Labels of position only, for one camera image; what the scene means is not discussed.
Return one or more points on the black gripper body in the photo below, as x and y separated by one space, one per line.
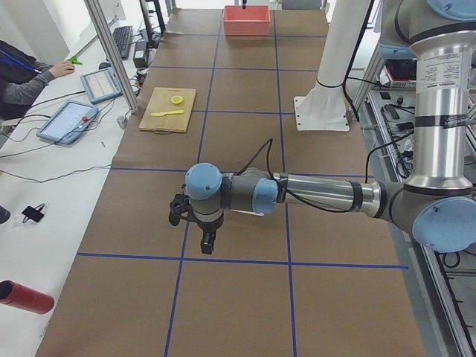
207 227

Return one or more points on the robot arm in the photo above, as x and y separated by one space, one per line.
434 204

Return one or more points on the yellow plastic knife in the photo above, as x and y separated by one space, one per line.
173 112

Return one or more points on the bamboo cutting board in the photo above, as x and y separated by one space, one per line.
160 102

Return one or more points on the yellow lemon slice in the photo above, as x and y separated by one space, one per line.
176 99

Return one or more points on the near blue teach pendant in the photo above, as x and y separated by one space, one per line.
68 123

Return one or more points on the blue teach pendant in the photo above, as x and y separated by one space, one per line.
68 123
101 85

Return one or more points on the far blue teach pendant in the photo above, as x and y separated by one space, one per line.
101 85

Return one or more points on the black keyboard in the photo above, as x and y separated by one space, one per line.
122 37

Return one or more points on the red cylinder bottle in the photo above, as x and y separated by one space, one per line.
22 297

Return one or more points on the pink plastic bin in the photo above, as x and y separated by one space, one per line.
251 21

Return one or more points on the seated person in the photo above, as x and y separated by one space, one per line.
23 78

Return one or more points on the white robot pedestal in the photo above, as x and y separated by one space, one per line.
324 107

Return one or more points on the aluminium frame post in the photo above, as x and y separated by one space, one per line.
108 44

